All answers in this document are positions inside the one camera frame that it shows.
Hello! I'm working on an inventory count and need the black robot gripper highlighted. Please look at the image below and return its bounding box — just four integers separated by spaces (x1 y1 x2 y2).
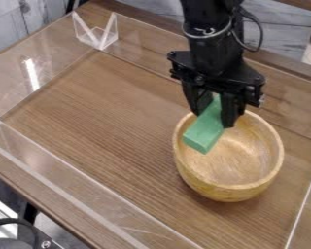
166 18 265 128

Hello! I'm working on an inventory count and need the black cable under table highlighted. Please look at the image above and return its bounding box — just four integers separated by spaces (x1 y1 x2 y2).
0 217 39 249

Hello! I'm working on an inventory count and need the clear acrylic corner bracket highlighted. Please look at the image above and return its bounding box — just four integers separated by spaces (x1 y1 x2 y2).
70 12 117 51

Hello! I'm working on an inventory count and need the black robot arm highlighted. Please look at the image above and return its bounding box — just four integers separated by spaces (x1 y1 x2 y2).
166 0 265 128

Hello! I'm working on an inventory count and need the black metal table leg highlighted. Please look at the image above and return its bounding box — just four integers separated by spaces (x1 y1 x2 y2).
18 201 38 225

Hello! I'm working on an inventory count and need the green rectangular block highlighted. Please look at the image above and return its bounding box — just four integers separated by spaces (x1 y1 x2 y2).
183 96 224 155

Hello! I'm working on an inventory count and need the clear acrylic tray wall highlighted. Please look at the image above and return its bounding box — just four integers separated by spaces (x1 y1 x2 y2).
0 121 201 249

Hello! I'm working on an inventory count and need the brown wooden bowl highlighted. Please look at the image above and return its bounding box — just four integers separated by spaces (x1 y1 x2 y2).
172 111 284 202

